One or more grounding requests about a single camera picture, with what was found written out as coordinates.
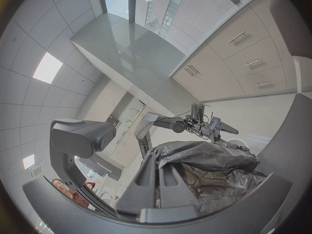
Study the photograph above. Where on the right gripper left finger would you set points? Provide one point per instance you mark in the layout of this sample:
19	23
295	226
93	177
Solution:
143	179

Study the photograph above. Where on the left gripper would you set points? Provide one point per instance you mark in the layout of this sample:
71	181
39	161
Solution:
207	130

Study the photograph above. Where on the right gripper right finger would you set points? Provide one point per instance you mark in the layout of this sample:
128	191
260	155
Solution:
174	191

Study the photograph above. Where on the black plastic bag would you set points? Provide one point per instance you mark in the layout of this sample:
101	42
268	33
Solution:
207	158

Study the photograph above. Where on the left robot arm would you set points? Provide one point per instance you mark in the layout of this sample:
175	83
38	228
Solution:
148	123

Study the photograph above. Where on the white trash bin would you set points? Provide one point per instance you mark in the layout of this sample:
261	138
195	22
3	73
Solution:
240	142

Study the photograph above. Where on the person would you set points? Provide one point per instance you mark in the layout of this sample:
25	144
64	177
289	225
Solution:
76	196

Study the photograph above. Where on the beige chest of drawers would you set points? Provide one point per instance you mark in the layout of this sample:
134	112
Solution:
243	57

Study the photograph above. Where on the ceiling air vent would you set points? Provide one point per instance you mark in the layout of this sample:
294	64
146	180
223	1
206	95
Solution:
37	171

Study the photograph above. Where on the square ceiling light panel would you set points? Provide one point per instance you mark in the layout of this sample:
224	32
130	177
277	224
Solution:
47	67
28	161

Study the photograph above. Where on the window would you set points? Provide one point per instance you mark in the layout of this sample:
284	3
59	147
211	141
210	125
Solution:
170	8

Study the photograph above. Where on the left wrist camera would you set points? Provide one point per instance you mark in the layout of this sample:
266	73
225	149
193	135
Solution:
197	110

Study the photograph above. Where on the grey chair with white frame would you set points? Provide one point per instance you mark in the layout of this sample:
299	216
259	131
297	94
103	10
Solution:
287	21

